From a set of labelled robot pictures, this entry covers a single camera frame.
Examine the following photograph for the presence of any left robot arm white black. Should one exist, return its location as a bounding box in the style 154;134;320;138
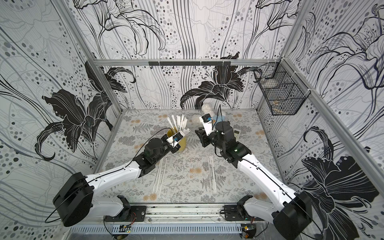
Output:
53;132;184;227

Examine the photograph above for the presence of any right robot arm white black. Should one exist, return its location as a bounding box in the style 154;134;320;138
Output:
195;119;313;240

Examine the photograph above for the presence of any bundle of wrapped straws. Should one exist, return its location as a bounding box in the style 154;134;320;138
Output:
167;115;190;137

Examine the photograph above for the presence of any white remote control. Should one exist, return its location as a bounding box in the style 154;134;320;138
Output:
234;129;241;140

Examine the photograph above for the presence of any yellow metal cup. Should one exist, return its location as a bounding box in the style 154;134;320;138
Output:
167;130;187;152

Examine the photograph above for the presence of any white plush bunny toy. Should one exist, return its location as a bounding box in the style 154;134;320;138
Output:
191;103;229;125

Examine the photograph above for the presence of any horizontal aluminium back bar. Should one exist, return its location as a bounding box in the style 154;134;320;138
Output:
94;59;279;66

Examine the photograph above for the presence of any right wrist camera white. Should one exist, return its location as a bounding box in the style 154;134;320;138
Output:
199;114;214;136

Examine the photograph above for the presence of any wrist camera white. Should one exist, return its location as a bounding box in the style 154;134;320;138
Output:
199;114;214;136
167;131;184;148

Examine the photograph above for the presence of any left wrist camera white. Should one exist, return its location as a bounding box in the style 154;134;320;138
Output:
167;131;184;148

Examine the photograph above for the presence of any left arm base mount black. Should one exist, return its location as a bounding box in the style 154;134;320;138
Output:
104;195;147;223

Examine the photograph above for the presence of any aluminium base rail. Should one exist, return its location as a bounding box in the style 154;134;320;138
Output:
133;198;279;223

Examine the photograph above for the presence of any black wire basket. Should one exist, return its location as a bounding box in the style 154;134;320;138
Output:
253;61;308;116

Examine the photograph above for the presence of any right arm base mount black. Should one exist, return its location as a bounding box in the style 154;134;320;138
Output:
220;195;263;222

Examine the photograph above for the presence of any white slotted cable duct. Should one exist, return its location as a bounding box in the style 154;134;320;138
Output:
71;224;242;235

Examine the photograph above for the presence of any aluminium frame post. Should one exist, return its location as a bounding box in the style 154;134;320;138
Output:
51;1;123;115

